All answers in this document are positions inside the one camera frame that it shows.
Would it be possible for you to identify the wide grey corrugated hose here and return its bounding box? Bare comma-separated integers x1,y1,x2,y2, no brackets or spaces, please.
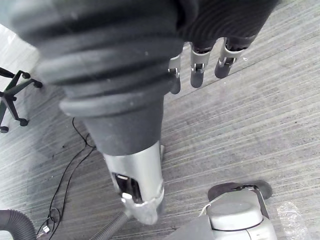
0,209,37,240

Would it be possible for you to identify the dark robot foot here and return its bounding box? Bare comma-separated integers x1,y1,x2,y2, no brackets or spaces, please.
206,179,273,201

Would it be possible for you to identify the black office chair base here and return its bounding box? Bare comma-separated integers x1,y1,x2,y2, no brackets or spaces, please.
0,66,43,134

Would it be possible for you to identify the narrow grey corrugated hose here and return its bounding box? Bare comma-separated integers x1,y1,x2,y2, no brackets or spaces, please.
88,211,127,240

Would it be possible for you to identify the thin black floor cable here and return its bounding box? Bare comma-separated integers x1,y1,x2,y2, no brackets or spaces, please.
34,116,97,239

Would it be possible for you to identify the clear plastic wrap piece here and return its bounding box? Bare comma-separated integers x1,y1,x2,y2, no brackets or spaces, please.
276,201,310,237

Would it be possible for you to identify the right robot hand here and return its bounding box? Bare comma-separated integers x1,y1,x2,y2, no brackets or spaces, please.
9,0,280,226

